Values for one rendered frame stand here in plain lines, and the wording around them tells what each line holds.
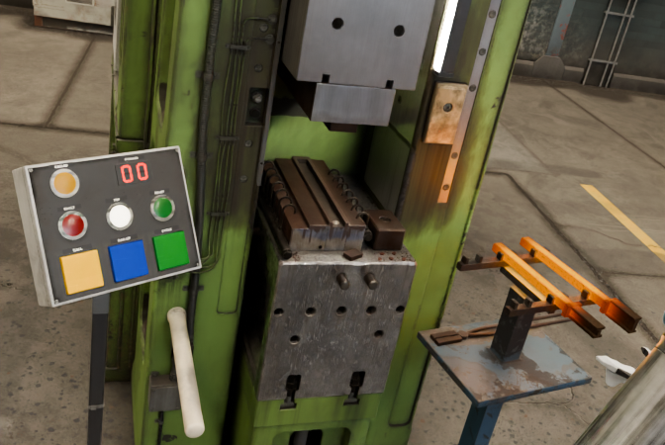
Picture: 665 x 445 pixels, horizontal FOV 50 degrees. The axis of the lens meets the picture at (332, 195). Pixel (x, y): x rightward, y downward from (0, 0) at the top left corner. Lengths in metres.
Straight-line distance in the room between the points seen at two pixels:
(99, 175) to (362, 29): 0.66
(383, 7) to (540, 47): 7.01
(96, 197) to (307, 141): 0.90
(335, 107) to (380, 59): 0.15
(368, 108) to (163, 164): 0.50
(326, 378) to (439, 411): 0.94
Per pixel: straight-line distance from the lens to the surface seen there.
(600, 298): 1.97
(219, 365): 2.20
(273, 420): 2.11
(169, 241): 1.59
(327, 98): 1.68
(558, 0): 8.57
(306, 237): 1.83
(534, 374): 2.08
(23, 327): 3.06
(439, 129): 1.96
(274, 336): 1.91
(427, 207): 2.09
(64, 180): 1.51
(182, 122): 1.79
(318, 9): 1.62
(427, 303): 2.29
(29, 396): 2.76
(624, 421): 1.22
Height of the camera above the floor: 1.83
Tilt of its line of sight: 25 degrees down
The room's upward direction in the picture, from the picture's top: 11 degrees clockwise
